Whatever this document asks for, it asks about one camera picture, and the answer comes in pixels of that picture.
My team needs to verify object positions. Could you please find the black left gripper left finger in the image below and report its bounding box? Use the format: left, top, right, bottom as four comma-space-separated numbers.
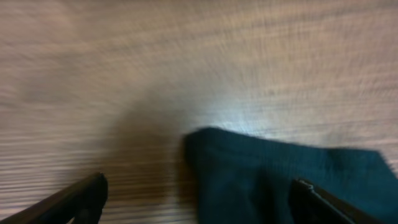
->
1, 172, 108, 224

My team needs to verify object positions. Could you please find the black t-shirt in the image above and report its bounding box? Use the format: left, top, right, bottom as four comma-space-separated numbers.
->
183, 128, 397, 223

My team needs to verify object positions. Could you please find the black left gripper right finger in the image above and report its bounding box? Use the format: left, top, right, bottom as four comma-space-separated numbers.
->
288, 179, 380, 224

